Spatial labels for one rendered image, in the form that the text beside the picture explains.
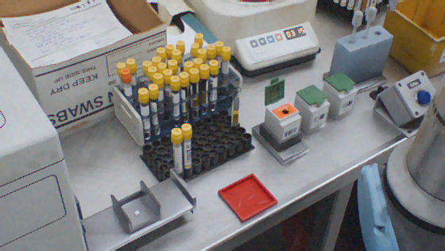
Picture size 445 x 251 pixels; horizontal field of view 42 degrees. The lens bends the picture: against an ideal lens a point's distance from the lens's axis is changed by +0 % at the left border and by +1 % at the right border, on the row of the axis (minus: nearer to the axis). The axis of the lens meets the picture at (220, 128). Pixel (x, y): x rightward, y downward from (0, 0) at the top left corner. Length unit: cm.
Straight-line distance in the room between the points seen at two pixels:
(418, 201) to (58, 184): 38
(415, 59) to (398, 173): 58
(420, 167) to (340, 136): 45
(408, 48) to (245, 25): 32
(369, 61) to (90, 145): 53
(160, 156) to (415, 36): 54
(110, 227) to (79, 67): 27
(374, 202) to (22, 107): 38
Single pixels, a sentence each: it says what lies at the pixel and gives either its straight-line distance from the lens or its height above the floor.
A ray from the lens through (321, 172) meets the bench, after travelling 96.
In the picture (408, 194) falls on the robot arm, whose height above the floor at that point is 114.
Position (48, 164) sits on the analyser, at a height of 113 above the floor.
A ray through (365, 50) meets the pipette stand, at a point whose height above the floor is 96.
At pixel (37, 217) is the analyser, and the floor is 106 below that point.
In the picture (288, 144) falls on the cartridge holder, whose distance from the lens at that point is 96.
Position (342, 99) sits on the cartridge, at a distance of 102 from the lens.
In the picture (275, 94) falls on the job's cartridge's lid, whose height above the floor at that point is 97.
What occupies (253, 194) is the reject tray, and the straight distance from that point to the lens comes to 91.
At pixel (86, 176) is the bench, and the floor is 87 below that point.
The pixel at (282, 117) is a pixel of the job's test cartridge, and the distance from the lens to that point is 92.
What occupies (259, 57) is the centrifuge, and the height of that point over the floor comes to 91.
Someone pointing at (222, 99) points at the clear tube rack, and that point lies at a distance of 105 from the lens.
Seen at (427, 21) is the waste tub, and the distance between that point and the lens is 131.
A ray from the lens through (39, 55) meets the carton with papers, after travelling 109.
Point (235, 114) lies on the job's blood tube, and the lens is 95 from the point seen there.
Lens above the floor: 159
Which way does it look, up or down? 45 degrees down
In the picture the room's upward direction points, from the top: 2 degrees clockwise
